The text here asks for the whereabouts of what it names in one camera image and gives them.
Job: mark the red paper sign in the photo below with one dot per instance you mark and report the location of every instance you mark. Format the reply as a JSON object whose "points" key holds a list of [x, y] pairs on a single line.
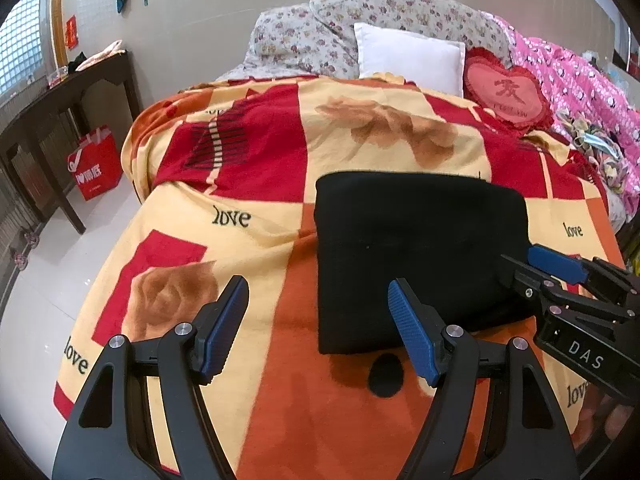
{"points": [[72, 32]]}

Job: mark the red shopping bag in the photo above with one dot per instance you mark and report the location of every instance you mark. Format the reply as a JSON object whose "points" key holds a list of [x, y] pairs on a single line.
{"points": [[95, 170]]}

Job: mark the blue face mask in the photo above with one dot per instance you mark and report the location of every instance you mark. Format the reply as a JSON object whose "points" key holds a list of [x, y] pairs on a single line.
{"points": [[600, 140]]}

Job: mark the clear plastic box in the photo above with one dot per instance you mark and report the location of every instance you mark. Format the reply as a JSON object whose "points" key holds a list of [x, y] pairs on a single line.
{"points": [[58, 76]]}

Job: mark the dark slatted panel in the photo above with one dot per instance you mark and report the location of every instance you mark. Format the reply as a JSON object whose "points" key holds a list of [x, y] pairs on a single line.
{"points": [[15, 200]]}

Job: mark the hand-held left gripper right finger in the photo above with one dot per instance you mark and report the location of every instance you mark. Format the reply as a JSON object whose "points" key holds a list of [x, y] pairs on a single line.
{"points": [[412, 330]]}

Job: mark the red heart cushion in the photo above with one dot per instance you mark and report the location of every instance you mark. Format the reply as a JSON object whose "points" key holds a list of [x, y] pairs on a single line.
{"points": [[505, 92]]}

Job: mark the pink cloth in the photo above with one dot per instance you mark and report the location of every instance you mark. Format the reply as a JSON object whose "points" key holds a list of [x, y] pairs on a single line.
{"points": [[102, 52]]}

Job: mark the pink printed quilt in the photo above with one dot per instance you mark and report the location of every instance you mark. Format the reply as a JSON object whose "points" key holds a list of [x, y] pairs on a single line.
{"points": [[575, 75]]}

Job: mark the person's right hand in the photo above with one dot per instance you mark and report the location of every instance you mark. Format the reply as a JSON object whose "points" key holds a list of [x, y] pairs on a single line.
{"points": [[615, 420]]}

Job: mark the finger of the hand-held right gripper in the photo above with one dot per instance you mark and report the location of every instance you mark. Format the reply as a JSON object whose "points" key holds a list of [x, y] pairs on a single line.
{"points": [[555, 262], [527, 282]]}

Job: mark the white pillow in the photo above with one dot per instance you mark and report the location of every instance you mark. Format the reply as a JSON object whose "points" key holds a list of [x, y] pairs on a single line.
{"points": [[410, 57]]}

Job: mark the black pants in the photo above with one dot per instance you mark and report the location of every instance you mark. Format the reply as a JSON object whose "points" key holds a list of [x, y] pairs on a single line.
{"points": [[415, 230]]}

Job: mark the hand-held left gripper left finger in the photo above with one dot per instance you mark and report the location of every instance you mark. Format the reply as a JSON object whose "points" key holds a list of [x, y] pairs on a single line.
{"points": [[225, 330]]}

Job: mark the dark wooden table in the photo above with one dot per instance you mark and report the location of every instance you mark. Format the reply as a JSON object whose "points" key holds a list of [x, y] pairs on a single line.
{"points": [[100, 67]]}

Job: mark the multicoloured floral cloth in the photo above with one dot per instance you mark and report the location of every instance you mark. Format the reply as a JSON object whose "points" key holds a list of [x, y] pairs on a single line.
{"points": [[607, 170]]}

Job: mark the grey floral pillow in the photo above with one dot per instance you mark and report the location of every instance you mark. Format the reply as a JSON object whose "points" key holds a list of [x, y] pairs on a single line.
{"points": [[415, 12], [295, 40]]}

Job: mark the glass block window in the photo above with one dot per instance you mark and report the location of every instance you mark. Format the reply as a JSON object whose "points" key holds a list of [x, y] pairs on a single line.
{"points": [[25, 40]]}

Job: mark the red orange printed blanket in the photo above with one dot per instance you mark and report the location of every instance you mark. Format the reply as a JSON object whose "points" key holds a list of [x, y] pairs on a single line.
{"points": [[280, 125]]}

